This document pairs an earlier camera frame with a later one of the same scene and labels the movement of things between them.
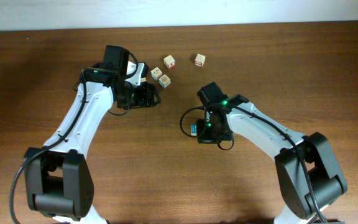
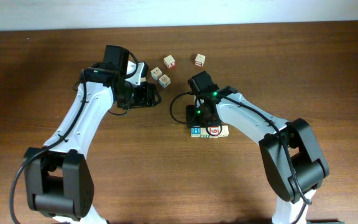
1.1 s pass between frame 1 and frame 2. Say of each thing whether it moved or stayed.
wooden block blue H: stayed
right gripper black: moved
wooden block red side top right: stayed
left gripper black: stayed
